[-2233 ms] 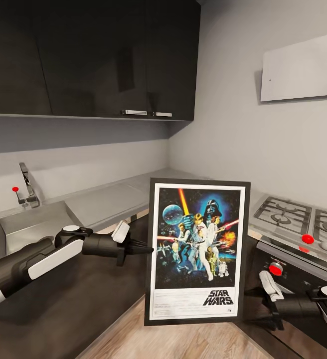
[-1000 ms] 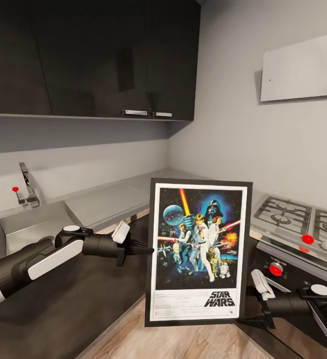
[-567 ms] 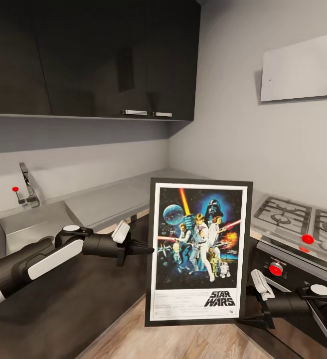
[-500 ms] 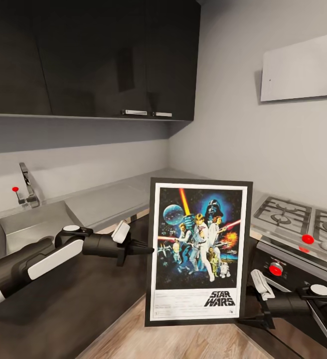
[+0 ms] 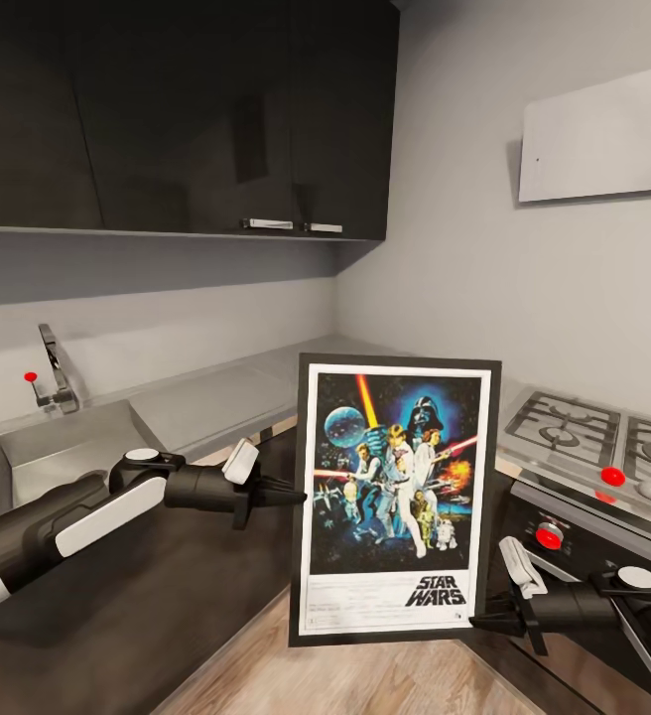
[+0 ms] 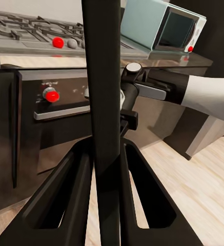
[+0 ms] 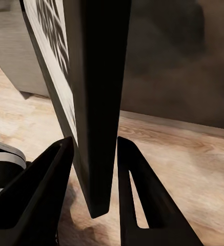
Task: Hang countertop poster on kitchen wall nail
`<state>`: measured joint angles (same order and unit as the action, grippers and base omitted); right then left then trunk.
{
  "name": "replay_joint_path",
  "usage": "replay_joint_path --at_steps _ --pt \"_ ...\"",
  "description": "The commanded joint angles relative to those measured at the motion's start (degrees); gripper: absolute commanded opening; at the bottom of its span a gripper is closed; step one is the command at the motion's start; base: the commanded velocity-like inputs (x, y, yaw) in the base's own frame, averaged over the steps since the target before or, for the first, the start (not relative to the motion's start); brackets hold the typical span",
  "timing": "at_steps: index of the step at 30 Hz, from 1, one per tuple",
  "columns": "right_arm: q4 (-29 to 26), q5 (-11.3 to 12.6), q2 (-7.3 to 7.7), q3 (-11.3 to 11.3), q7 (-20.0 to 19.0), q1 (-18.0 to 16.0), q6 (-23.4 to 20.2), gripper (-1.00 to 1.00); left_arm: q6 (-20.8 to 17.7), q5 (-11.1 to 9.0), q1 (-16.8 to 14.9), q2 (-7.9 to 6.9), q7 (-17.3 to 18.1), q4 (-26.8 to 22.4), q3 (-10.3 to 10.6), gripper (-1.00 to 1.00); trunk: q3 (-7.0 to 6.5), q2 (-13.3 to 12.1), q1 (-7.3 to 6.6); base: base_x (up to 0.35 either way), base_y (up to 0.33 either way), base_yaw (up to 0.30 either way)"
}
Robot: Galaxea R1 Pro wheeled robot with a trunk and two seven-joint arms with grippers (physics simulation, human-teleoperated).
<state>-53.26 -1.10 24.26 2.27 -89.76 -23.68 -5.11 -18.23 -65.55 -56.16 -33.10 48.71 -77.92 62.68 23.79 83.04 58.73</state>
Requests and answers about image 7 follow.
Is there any poster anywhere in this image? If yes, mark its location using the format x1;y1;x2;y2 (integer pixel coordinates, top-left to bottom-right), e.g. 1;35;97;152
19;0;132;219

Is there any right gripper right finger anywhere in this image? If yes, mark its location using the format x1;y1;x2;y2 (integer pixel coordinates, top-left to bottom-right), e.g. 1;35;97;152
117;136;203;246

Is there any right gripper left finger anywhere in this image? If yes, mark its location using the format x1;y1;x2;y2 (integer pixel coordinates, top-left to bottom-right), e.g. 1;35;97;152
0;137;74;246

